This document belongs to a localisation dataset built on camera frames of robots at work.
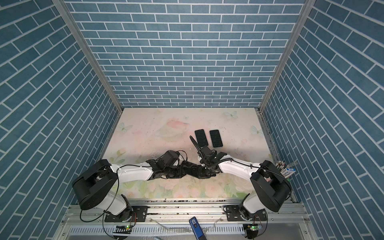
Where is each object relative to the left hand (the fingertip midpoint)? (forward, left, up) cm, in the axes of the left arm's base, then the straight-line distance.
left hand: (186, 175), depth 86 cm
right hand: (-1, -6, +2) cm, 6 cm away
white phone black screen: (+26, -20, -2) cm, 33 cm away
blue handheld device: (-26, -6, +1) cm, 27 cm away
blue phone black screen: (+25, -10, 0) cm, 27 cm away
